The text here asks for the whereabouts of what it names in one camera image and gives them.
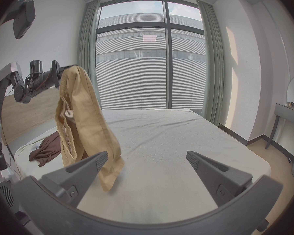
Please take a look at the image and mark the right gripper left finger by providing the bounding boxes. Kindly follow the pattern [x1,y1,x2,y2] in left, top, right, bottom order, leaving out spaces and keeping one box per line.
[40,151,109,207]

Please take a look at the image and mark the grey console table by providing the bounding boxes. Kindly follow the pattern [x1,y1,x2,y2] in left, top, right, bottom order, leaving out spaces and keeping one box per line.
[265,103,294,150]

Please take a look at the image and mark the grey-green curtain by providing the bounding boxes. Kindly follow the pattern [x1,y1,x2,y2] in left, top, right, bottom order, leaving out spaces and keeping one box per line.
[78,0,102,110]
[197,0,227,127]

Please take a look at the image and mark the bed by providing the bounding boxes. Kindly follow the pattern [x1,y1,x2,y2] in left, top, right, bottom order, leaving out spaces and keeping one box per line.
[1,86,271,226]

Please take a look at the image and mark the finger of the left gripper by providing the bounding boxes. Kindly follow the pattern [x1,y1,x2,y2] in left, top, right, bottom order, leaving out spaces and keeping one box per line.
[59,64,79,73]

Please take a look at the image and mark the window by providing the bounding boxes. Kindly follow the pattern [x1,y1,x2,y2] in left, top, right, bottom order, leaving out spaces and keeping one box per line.
[94,0,206,110]

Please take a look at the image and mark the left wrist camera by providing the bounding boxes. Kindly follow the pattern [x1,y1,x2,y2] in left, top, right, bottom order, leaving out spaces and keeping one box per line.
[29,60,43,76]

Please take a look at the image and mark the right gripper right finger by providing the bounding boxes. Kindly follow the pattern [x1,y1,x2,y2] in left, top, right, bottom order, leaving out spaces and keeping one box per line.
[186,151,253,208]

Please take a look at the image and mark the brown garment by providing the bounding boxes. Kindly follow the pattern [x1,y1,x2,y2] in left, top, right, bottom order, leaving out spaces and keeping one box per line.
[29,132,63,167]

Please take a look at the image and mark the tan shorts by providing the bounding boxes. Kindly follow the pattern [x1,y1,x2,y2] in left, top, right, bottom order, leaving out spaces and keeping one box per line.
[55,66,125,192]

